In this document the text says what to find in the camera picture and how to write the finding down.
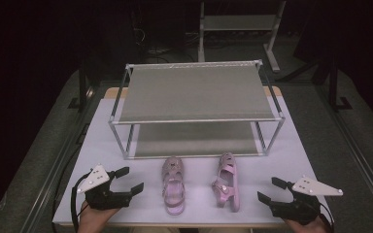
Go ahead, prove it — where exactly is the grey two-tier shoe rack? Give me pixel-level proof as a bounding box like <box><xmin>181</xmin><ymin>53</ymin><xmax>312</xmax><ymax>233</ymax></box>
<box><xmin>107</xmin><ymin>59</ymin><xmax>287</xmax><ymax>160</ymax></box>

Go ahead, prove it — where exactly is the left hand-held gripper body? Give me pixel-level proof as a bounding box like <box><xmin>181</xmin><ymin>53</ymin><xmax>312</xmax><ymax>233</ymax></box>
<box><xmin>77</xmin><ymin>164</ymin><xmax>133</xmax><ymax>211</ymax></box>

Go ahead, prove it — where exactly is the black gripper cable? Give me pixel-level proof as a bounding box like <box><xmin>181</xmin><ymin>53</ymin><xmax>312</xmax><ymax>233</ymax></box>
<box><xmin>70</xmin><ymin>172</ymin><xmax>92</xmax><ymax>233</ymax></box>
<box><xmin>319</xmin><ymin>201</ymin><xmax>335</xmax><ymax>226</ymax></box>

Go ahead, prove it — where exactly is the black floor stand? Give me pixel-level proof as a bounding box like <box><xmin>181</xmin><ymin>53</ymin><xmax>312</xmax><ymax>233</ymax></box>
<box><xmin>327</xmin><ymin>62</ymin><xmax>354</xmax><ymax>112</ymax></box>
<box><xmin>67</xmin><ymin>57</ymin><xmax>95</xmax><ymax>114</ymax></box>

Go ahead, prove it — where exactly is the tangle of floor cables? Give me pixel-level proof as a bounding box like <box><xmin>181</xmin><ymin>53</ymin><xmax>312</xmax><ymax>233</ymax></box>
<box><xmin>130</xmin><ymin>8</ymin><xmax>202</xmax><ymax>64</ymax></box>

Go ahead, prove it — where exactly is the person's left hand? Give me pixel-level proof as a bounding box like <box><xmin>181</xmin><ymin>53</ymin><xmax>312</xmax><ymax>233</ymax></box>
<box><xmin>77</xmin><ymin>200</ymin><xmax>121</xmax><ymax>233</ymax></box>

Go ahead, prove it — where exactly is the pink sandal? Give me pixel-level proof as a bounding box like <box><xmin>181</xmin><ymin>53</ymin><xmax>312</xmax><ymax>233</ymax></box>
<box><xmin>160</xmin><ymin>155</ymin><xmax>187</xmax><ymax>216</ymax></box>
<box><xmin>211</xmin><ymin>152</ymin><xmax>241</xmax><ymax>214</ymax></box>

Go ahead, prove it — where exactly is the grey metal stand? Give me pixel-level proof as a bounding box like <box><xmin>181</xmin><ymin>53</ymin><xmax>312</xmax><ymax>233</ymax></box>
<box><xmin>197</xmin><ymin>0</ymin><xmax>287</xmax><ymax>73</ymax></box>

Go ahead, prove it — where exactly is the person's right hand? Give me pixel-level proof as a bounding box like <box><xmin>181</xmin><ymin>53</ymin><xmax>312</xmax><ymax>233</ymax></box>
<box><xmin>283</xmin><ymin>215</ymin><xmax>333</xmax><ymax>233</ymax></box>

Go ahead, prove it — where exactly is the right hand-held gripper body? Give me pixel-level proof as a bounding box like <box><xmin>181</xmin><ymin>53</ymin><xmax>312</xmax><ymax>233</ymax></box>
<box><xmin>269</xmin><ymin>176</ymin><xmax>344</xmax><ymax>226</ymax></box>

